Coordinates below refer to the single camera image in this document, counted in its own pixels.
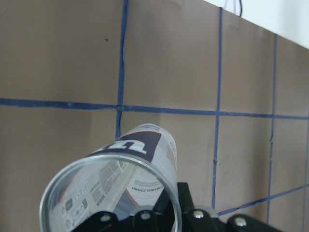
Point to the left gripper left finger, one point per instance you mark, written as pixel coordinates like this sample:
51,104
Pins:
156,220

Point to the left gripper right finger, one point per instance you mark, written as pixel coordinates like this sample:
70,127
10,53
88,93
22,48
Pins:
205,219

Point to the Wilson tennis ball can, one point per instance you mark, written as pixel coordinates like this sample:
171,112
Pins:
135,172

